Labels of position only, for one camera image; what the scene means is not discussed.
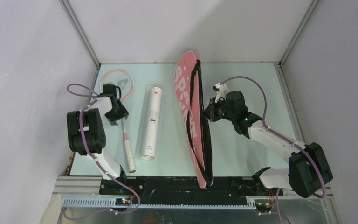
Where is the white shuttlecock tube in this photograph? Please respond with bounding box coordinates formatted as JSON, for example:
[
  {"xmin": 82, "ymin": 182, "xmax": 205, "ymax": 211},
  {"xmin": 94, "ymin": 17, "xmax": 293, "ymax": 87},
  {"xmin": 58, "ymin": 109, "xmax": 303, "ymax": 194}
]
[{"xmin": 141, "ymin": 87, "xmax": 163, "ymax": 160}]

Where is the pink sport racket bag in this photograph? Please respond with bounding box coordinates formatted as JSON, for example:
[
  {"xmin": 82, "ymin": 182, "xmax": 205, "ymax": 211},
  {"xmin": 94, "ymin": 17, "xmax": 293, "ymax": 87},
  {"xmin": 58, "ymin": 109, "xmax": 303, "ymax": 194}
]
[{"xmin": 173, "ymin": 51, "xmax": 213, "ymax": 189}]

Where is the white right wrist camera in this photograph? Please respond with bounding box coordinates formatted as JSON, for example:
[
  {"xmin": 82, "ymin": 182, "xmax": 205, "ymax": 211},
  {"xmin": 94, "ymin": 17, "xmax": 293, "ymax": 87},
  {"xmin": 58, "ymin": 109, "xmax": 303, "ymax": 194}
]
[{"xmin": 213, "ymin": 83, "xmax": 228, "ymax": 103}]

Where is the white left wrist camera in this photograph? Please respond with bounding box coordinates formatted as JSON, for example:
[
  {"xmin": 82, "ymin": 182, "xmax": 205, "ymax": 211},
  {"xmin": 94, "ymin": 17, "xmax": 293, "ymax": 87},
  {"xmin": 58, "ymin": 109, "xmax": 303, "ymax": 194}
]
[{"xmin": 102, "ymin": 84, "xmax": 122, "ymax": 99}]

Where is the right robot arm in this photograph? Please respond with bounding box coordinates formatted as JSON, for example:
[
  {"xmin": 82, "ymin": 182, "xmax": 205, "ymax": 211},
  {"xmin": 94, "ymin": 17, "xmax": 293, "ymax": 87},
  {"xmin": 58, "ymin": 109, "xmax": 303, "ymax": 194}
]
[{"xmin": 202, "ymin": 91, "xmax": 333, "ymax": 198}]

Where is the aluminium front frame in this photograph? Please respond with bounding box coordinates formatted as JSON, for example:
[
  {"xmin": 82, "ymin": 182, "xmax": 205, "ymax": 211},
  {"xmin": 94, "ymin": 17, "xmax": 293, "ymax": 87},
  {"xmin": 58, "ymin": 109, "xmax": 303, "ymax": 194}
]
[{"xmin": 53, "ymin": 176, "xmax": 341, "ymax": 224}]

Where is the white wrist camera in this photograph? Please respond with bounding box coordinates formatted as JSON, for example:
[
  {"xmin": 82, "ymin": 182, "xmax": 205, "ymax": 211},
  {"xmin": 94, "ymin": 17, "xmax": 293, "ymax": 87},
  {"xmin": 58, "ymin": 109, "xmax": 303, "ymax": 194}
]
[
  {"xmin": 213, "ymin": 83, "xmax": 228, "ymax": 103},
  {"xmin": 102, "ymin": 84, "xmax": 122, "ymax": 99}
]

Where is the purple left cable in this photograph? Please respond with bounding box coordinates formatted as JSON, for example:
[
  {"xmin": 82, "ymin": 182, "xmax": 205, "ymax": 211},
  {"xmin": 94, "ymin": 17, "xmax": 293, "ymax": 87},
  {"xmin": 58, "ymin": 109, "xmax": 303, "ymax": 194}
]
[{"xmin": 62, "ymin": 83, "xmax": 141, "ymax": 221}]

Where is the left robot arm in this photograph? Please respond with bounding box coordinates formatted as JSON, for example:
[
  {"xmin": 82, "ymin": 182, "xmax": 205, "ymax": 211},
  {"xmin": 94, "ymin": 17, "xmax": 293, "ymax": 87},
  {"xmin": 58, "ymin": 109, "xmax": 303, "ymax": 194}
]
[{"xmin": 66, "ymin": 84, "xmax": 129, "ymax": 194}]

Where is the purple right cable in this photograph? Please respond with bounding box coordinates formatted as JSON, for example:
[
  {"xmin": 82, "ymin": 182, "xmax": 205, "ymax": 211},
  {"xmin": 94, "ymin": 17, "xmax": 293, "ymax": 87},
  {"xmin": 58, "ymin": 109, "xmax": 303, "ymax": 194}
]
[{"xmin": 220, "ymin": 76, "xmax": 327, "ymax": 224}]

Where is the purple cable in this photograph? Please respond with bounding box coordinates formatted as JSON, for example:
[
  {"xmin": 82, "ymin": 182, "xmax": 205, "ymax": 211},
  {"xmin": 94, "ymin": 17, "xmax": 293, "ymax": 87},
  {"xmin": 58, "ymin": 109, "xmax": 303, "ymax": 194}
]
[
  {"xmin": 220, "ymin": 76, "xmax": 327, "ymax": 224},
  {"xmin": 62, "ymin": 83, "xmax": 141, "ymax": 221}
]

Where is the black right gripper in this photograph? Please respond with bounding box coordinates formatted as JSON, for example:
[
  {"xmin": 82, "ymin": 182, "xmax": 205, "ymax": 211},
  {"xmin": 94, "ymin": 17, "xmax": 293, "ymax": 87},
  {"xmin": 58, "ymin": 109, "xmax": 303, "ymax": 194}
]
[{"xmin": 201, "ymin": 96, "xmax": 236, "ymax": 122}]

